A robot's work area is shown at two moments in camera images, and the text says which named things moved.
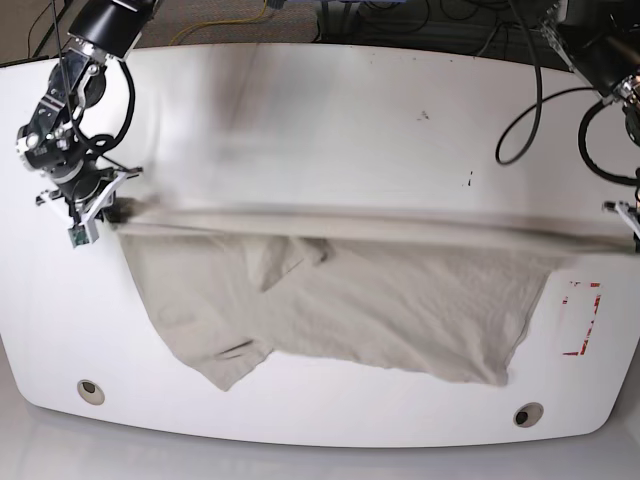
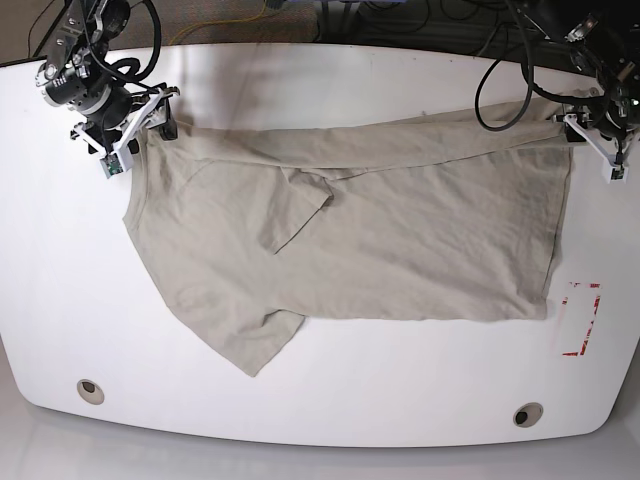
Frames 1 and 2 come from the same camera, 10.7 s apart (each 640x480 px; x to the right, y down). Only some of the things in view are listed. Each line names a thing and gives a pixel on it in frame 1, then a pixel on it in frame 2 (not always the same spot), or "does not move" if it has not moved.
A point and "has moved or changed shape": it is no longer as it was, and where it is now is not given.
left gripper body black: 121,210 → 109,138
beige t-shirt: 433,295 has moved or changed shape
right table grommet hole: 528,414 does not move
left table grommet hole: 91,392 does not move
